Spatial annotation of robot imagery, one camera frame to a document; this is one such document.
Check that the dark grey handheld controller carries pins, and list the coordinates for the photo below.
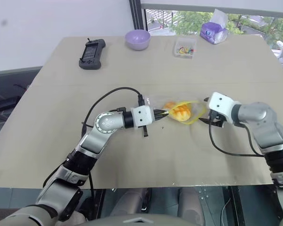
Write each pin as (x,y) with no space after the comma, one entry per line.
(90,55)

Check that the coloured pins heap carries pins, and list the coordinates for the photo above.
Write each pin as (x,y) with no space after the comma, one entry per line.
(185,50)

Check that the orange checkered bread bun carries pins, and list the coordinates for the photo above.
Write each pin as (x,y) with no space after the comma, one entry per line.
(181,114)

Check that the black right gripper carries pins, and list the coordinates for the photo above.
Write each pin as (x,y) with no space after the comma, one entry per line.
(217,119)

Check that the purple plastic bowl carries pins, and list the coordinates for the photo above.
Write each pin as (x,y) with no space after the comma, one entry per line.
(137,40)

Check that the grey robot leg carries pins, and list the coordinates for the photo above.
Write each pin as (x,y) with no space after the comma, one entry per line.
(136,202)
(194,202)

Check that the grey left robot leg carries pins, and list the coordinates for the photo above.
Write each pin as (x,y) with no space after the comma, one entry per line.
(136,202)

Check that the clear yellow-zip plastic bag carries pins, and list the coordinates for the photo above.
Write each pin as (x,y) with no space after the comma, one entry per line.
(195,109)

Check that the white roller blind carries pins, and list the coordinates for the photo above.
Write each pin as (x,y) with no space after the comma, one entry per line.
(214,5)

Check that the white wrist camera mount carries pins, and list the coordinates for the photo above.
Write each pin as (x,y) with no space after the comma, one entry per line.
(222,104)
(142,115)

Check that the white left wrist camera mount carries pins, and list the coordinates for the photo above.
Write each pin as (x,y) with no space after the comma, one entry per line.
(142,115)

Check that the grey window frame post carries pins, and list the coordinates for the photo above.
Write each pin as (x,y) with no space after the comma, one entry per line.
(136,15)

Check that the black table leg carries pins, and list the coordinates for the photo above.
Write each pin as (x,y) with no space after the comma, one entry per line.
(234,204)

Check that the grey robot torso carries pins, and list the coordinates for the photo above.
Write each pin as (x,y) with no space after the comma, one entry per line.
(155,221)

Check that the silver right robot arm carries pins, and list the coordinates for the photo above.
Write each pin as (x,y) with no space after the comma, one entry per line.
(257,113)

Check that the white tissue sheet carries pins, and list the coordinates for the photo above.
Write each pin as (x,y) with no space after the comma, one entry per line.
(219,17)

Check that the clear plastic box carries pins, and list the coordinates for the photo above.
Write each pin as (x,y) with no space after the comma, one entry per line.
(185,56)

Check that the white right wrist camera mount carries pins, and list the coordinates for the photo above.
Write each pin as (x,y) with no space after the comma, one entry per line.
(222,104)

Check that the purple tissue pack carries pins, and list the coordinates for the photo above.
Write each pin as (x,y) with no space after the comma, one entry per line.
(210,31)

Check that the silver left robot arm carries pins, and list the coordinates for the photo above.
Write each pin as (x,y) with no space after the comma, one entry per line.
(103,122)

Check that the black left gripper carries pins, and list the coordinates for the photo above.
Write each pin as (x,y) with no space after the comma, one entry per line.
(155,115)

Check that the grey right robot leg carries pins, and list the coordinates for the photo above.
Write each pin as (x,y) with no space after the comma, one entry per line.
(194,202)

